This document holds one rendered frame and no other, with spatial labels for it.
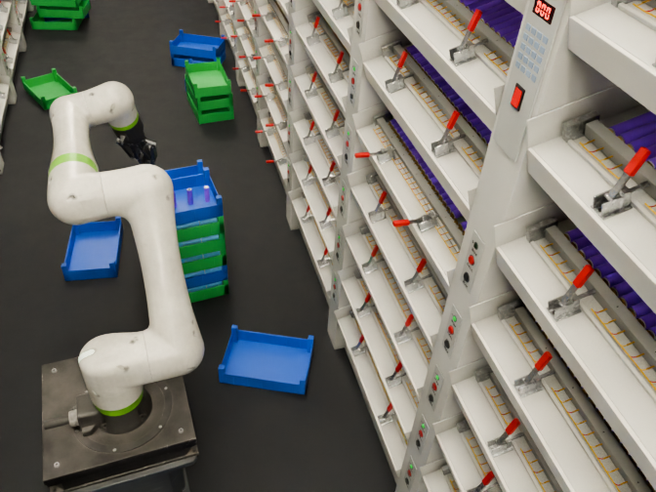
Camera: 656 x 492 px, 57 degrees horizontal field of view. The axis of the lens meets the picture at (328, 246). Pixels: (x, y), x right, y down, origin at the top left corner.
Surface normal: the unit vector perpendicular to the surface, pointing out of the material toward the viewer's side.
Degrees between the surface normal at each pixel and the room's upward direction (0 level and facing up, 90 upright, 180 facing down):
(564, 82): 90
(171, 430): 2
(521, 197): 90
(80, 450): 2
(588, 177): 18
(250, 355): 0
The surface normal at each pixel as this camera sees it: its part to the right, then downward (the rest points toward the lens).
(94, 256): 0.06, -0.75
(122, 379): 0.35, 0.58
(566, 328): -0.25, -0.67
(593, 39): -0.93, 0.37
